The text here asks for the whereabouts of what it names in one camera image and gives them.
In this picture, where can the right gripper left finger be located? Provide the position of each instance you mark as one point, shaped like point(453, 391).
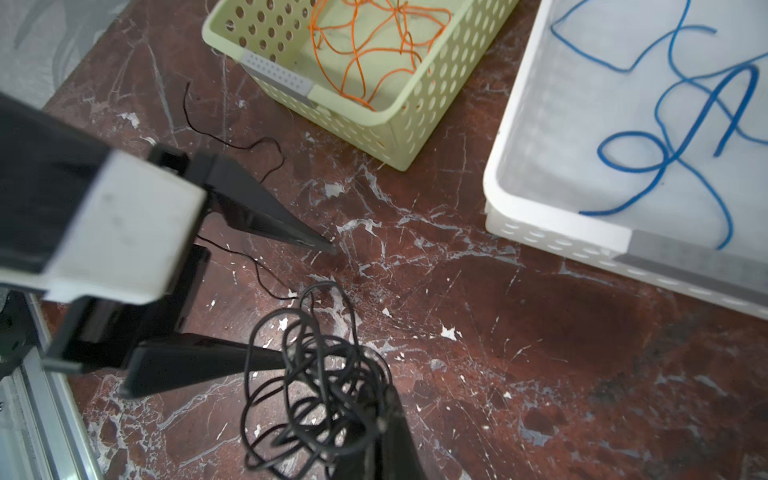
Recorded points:
point(364, 441)

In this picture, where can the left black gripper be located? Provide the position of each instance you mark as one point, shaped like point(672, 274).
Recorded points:
point(103, 334)

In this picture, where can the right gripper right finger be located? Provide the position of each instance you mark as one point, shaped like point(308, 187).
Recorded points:
point(399, 455)

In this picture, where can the middle light green basket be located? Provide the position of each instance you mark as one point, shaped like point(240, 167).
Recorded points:
point(378, 74)

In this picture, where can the white perforated plastic basket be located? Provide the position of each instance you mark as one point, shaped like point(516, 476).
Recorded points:
point(635, 140)

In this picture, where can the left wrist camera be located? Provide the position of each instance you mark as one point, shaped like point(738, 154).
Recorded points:
point(80, 218)

